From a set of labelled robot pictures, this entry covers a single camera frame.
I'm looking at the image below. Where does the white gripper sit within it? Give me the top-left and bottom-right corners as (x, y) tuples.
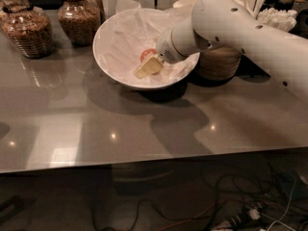
(134, 29), (183, 79)

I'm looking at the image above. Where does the orange-red apple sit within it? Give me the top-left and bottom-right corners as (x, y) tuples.
(141, 48), (157, 62)

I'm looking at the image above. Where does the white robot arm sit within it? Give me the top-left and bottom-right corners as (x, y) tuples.
(135, 0), (308, 102)

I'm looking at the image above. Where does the white bowl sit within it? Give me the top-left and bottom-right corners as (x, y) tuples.
(91, 8), (201, 90)

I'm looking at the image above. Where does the white paper liner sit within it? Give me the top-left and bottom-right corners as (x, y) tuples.
(95, 0), (200, 86)

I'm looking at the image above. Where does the front stack of paper bowls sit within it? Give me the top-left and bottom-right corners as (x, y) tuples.
(195, 46), (242, 81)

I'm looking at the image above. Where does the middle glass jar of nuts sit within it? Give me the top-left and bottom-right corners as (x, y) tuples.
(58, 0), (100, 46)

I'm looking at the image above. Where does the black holder box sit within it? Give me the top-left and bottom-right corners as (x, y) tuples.
(236, 56), (269, 78)

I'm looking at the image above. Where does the large glass jar of nuts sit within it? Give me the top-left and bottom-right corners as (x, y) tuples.
(1, 0), (54, 59)

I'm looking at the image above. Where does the stack of white napkins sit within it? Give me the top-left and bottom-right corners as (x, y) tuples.
(257, 8), (297, 32)

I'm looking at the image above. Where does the dark bottle with stopper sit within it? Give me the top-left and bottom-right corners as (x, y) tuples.
(275, 0), (294, 11)

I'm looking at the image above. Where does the power strip on floor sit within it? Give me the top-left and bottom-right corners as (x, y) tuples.
(211, 209), (261, 231)

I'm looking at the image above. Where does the black cable on floor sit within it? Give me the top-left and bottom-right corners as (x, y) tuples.
(90, 164), (225, 231)

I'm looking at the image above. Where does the white cable on floor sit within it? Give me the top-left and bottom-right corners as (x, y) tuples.
(259, 173), (299, 231)

